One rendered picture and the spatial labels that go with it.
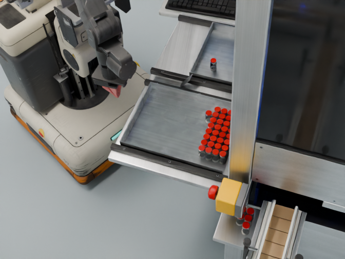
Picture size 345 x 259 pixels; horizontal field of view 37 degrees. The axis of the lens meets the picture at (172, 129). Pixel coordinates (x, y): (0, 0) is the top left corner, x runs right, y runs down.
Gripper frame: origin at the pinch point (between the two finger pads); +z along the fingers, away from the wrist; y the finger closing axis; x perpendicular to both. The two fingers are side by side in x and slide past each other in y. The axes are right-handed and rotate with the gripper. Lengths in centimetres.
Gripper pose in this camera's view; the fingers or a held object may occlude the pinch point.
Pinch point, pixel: (117, 94)
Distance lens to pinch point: 151.9
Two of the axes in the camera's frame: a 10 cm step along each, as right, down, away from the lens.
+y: 9.3, 2.4, -2.9
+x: 3.6, -7.6, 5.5
